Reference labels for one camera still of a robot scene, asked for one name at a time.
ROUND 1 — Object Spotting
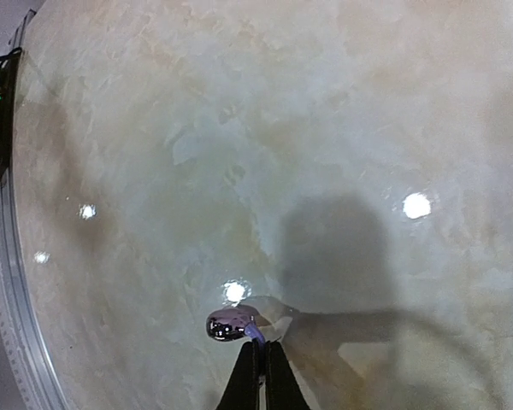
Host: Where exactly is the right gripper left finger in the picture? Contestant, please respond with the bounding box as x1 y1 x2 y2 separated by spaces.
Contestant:
216 341 261 410

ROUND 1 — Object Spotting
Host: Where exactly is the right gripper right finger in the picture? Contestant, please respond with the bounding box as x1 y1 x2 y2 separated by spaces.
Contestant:
264 342 310 410

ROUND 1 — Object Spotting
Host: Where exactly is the aluminium front rail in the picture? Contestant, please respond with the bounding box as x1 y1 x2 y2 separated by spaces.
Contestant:
0 172 68 409

